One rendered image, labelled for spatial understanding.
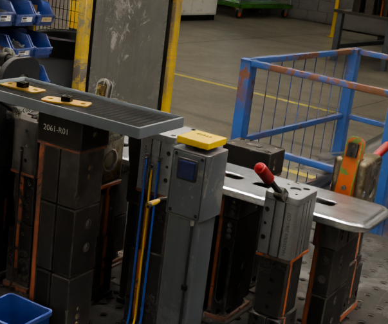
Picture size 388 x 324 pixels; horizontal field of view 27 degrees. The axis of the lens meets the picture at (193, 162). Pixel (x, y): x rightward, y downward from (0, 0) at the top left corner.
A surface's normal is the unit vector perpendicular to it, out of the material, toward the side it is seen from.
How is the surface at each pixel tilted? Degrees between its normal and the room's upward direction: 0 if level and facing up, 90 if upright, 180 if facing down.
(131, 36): 90
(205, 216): 90
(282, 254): 90
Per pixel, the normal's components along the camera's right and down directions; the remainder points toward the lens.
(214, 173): 0.85, 0.24
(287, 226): -0.51, 0.18
